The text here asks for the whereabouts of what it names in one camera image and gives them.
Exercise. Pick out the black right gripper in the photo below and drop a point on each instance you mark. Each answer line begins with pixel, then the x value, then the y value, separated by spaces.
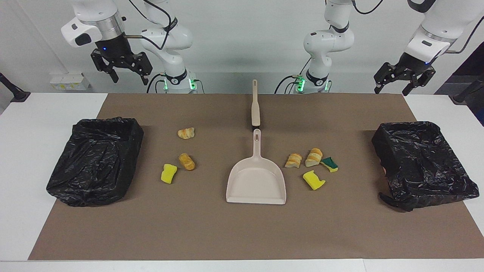
pixel 117 49

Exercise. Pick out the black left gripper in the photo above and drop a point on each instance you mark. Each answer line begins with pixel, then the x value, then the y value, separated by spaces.
pixel 414 66

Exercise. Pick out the striped croissant bread piece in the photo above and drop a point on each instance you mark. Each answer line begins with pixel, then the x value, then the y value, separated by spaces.
pixel 186 133

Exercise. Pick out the green and yellow sponge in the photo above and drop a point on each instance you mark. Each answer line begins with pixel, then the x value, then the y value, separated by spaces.
pixel 330 164

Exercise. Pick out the brown bread roll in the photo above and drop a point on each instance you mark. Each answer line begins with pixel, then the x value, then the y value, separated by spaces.
pixel 186 161

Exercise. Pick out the wavy yellow sponge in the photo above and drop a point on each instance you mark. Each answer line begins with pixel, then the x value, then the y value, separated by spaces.
pixel 168 173

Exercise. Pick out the large sliced bread piece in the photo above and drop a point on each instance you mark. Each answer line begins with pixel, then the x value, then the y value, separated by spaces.
pixel 314 157

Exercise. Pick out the small sliced bread piece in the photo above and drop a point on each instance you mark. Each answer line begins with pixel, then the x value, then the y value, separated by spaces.
pixel 293 160

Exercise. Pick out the notched yellow sponge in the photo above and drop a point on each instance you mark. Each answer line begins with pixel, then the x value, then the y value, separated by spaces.
pixel 312 180

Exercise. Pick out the beige brush black bristles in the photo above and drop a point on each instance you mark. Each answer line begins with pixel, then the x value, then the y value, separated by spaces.
pixel 256 109

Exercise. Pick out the beige plastic dustpan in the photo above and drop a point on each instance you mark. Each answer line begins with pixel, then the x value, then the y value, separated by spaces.
pixel 257 181

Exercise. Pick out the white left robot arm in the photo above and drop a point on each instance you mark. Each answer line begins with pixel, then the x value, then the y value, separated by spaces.
pixel 329 41

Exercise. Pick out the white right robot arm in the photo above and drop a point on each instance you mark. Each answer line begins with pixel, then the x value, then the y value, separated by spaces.
pixel 166 37

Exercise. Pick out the bin with black bag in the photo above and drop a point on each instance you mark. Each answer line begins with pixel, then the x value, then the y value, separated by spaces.
pixel 423 162
pixel 94 162

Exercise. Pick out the white power box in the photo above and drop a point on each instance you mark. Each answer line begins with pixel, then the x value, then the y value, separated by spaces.
pixel 70 81

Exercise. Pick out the black stand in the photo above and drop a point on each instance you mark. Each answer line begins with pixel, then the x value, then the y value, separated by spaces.
pixel 463 96
pixel 17 94

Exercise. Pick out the dark background furniture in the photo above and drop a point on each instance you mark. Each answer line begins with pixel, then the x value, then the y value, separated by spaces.
pixel 474 60

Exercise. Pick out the brown table mat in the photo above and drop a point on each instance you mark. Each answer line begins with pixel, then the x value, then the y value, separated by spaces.
pixel 227 234

